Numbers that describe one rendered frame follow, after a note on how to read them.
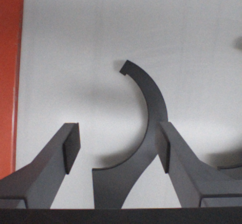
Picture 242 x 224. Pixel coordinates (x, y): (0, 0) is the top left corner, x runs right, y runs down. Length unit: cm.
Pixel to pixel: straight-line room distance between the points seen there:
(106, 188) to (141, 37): 27
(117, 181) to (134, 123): 10
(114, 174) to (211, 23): 31
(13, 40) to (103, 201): 32
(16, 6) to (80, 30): 12
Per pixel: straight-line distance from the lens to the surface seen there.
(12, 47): 38
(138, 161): 29
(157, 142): 16
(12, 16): 39
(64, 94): 33
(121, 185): 31
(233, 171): 34
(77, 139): 16
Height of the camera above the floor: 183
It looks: 4 degrees up
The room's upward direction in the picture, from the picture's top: 175 degrees counter-clockwise
